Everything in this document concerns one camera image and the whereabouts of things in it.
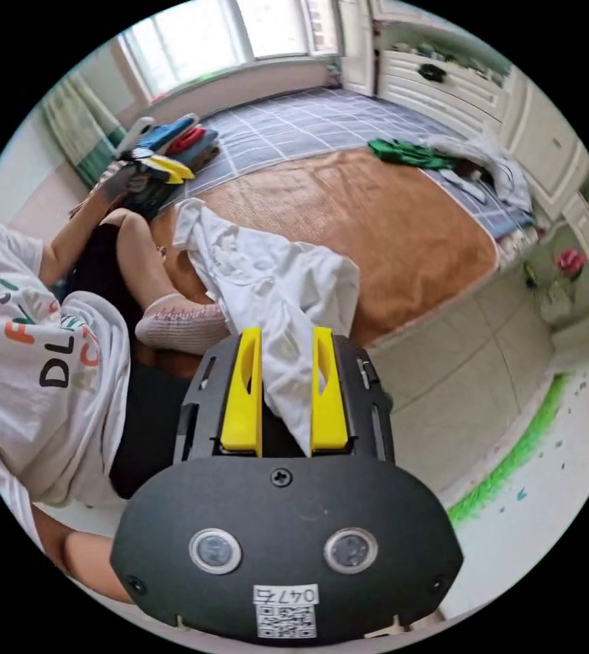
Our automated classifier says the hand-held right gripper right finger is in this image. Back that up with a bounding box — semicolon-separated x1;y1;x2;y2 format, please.
310;326;349;457

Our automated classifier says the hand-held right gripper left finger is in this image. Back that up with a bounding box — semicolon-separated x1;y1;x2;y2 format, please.
221;328;264;456

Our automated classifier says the white t-shirt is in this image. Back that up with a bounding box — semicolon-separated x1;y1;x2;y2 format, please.
172;198;361;456

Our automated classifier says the person's right forearm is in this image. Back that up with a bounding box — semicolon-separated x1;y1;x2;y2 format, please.
31;503;135;607

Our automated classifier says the person's left forearm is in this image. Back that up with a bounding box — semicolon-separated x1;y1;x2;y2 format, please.
39;189;121;286

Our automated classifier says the person's left hand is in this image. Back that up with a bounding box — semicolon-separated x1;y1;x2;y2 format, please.
95;161;142;201

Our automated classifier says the pile of folded clothes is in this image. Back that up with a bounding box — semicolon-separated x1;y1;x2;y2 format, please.
143;113;222;174

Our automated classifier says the window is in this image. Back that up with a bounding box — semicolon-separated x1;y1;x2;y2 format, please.
119;0;342;103

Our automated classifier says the rug with green fringe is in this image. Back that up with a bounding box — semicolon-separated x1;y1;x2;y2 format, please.
446;373;589;622

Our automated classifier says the person's body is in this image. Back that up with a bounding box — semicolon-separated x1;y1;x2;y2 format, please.
0;206;234;512

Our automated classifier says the bed with mat and checked sheet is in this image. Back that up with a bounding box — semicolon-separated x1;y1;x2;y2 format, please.
136;85;539;370

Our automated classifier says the heap of green and white clothes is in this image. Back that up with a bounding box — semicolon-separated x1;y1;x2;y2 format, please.
367;134;534;211

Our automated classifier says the white cupboard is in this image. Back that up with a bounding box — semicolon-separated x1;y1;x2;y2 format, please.
375;0;589;313

